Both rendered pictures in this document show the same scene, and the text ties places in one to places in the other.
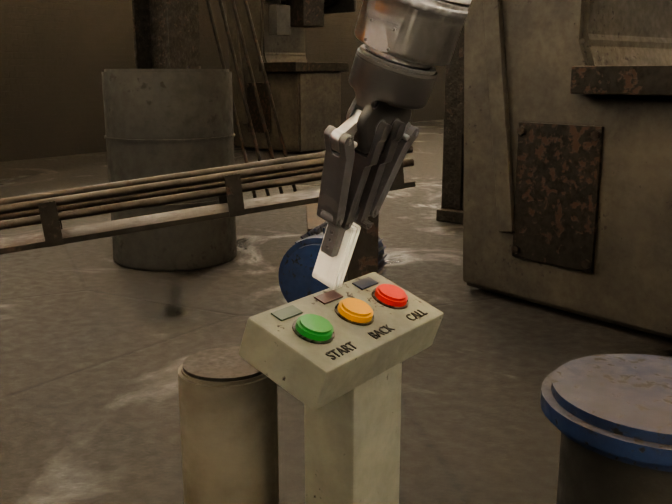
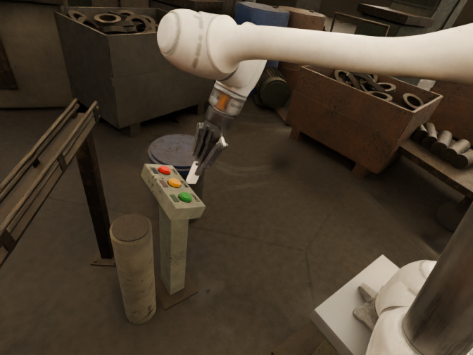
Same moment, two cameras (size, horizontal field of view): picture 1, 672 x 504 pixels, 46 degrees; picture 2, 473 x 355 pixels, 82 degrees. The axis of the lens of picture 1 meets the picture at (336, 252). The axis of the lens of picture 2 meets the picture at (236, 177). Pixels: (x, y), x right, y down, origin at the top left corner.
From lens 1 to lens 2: 85 cm
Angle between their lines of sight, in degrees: 73
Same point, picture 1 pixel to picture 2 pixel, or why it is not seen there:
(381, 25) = (235, 108)
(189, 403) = (136, 248)
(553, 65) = not seen: outside the picture
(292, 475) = (19, 248)
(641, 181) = (27, 43)
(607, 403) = (181, 160)
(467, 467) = (76, 195)
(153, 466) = not seen: outside the picture
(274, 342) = (187, 209)
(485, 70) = not seen: outside the picture
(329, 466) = (180, 227)
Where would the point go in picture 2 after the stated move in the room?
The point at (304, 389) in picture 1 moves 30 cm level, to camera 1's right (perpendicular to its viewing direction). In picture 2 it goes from (198, 215) to (229, 165)
